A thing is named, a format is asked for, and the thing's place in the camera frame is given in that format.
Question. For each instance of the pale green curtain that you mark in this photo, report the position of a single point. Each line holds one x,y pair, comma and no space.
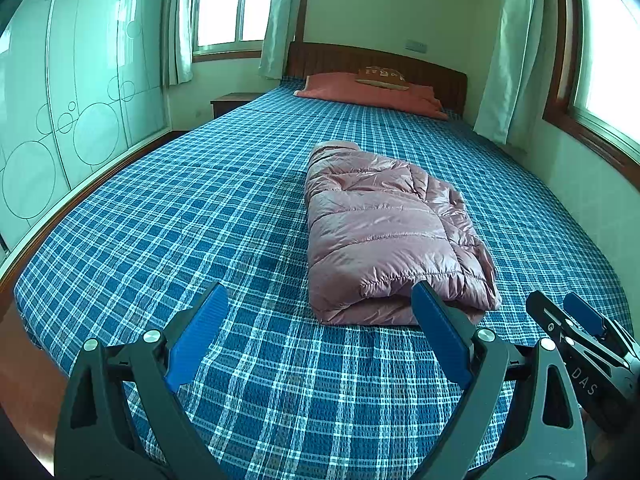
515,60
280,15
177,30

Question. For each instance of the wooden nightstand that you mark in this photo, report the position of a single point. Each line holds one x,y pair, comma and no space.
232,101

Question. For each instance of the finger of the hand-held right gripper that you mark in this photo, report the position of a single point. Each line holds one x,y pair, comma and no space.
547,317
585,312

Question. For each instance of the dark wooden headboard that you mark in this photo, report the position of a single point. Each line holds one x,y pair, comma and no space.
430,70

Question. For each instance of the orange pillow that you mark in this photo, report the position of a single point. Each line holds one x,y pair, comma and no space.
335,89

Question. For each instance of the small brown patterned pillow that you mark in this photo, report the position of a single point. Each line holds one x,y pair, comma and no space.
382,76

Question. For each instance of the wall socket plate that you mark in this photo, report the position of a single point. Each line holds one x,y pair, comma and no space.
416,45

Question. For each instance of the bed with blue plaid sheet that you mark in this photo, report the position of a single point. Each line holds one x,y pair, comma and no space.
175,220

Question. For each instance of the glass sliding door wardrobe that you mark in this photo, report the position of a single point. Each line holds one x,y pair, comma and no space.
75,85

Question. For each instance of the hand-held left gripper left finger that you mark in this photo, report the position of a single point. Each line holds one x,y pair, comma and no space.
197,335

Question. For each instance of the wooden framed window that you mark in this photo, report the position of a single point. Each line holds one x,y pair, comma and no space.
225,5
610,50

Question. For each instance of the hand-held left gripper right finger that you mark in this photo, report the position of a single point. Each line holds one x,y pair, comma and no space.
440,330

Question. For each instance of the pink puffer jacket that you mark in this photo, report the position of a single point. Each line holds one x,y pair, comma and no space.
385,230

